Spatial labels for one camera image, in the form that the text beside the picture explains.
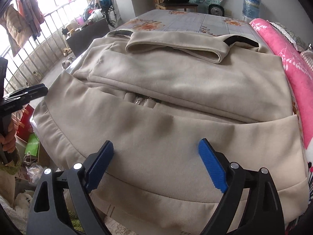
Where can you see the beige zip jacket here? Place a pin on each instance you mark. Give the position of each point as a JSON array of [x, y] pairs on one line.
[[155, 95]]

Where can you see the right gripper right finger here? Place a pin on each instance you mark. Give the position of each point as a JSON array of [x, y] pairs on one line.
[[250, 203]]

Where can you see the dark low cabinet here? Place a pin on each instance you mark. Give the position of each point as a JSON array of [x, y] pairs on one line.
[[81, 40]]

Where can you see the red paper bag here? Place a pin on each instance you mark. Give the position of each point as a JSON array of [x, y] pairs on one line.
[[22, 123]]

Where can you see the grey patterned pillow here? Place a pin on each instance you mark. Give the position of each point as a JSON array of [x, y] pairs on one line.
[[296, 41]]

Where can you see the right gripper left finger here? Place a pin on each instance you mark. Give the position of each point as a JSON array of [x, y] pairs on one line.
[[48, 212]]

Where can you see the white fluffy blanket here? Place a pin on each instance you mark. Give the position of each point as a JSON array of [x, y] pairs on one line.
[[19, 211]]

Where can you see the blue water bottle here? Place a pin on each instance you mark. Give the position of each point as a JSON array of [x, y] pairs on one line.
[[251, 8]]

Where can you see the pink floral blanket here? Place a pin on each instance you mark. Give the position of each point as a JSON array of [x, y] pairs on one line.
[[299, 75]]

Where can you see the left hand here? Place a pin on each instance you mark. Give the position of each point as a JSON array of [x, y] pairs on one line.
[[8, 142]]

